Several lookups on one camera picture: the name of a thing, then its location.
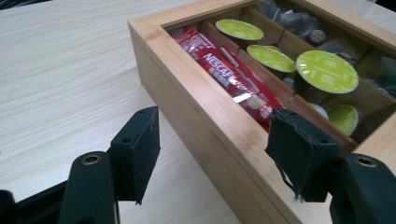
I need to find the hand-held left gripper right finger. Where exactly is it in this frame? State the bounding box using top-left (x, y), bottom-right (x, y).
top-left (264, 107), bottom-right (342, 203)

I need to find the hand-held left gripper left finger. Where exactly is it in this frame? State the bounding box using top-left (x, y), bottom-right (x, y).
top-left (106, 105), bottom-right (162, 205)

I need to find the wooden box with glass lid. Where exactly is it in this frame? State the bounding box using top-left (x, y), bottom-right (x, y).
top-left (128, 0), bottom-right (396, 224)

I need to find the white lid capsule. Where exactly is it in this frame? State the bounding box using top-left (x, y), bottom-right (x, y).
top-left (310, 103), bottom-right (330, 120)

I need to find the green lid coffee capsule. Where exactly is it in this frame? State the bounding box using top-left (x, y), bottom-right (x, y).
top-left (294, 49), bottom-right (361, 105)
top-left (326, 104), bottom-right (360, 137)
top-left (246, 44), bottom-right (297, 78)
top-left (215, 19), bottom-right (265, 48)

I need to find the red coffee sachet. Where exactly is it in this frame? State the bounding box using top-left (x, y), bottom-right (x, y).
top-left (172, 26), bottom-right (276, 133)
top-left (219, 46), bottom-right (285, 110)

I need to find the dark tea bag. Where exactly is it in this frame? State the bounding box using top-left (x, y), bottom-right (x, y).
top-left (358, 55), bottom-right (396, 96)
top-left (257, 0), bottom-right (322, 39)

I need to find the brown lid capsule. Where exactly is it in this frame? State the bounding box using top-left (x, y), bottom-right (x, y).
top-left (307, 28), bottom-right (328, 45)

